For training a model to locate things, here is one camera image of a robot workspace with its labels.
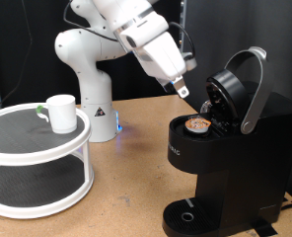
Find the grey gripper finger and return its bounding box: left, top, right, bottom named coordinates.
left=173, top=76, right=190, bottom=99
left=163, top=80, right=179, bottom=94

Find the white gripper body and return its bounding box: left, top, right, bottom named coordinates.
left=114, top=13, right=188, bottom=86

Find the orange-lidded white coffee pod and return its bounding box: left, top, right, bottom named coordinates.
left=184, top=118, right=213, bottom=134

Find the black Keurig coffee machine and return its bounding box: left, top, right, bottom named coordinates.
left=162, top=45, right=292, bottom=237

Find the white mug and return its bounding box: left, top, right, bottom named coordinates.
left=36, top=94, right=78, bottom=134

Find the white two-tier turntable shelf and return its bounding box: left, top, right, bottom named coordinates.
left=0, top=102, right=95, bottom=220

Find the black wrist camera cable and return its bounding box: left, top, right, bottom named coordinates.
left=62, top=0, right=197, bottom=62

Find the aluminium frame post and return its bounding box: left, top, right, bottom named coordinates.
left=177, top=0, right=188, bottom=97

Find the black hanging cable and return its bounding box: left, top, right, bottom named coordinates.
left=0, top=0, right=35, bottom=110

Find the black power cord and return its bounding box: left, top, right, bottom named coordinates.
left=279, top=197, right=292, bottom=211

